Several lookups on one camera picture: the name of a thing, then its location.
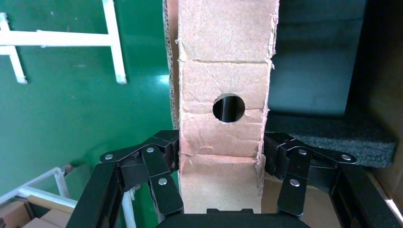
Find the brown cardboard carton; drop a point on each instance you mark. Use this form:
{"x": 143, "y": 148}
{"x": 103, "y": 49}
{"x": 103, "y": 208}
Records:
{"x": 47, "y": 220}

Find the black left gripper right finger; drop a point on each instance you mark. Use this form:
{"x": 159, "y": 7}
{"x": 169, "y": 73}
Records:
{"x": 299, "y": 163}

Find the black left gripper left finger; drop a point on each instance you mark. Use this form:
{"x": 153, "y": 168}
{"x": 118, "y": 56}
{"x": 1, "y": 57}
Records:
{"x": 157, "y": 163}

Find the black foam insert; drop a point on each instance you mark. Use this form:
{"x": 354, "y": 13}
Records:
{"x": 330, "y": 138}

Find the large open cardboard box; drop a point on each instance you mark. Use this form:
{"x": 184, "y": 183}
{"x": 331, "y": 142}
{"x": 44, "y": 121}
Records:
{"x": 314, "y": 210}

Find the small narrow cardboard box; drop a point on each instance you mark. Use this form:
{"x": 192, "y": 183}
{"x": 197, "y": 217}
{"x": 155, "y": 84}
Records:
{"x": 220, "y": 47}

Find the white pipe frame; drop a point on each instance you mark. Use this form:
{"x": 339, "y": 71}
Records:
{"x": 61, "y": 185}
{"x": 63, "y": 38}

